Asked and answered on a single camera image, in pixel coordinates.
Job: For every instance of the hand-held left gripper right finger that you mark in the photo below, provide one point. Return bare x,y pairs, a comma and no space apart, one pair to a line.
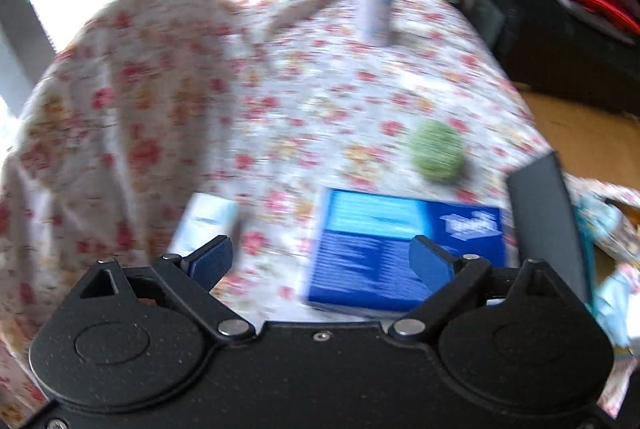
429,259

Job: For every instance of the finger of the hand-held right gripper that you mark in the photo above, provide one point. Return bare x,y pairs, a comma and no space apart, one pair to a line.
545,219

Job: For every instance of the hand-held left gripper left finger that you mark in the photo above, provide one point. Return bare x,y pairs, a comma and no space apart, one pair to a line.
212,259

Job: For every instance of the white tissue packet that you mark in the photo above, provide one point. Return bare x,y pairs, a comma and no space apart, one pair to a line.
205,221

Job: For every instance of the large blue tissue pack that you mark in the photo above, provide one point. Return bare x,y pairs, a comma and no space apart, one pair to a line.
370,254

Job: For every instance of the green scrubber ball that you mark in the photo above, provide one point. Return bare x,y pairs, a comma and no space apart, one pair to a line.
436,151

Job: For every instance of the dark furniture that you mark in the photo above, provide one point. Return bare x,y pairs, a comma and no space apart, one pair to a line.
550,59

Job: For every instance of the floral tablecloth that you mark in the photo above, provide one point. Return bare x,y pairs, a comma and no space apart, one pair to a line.
325,109

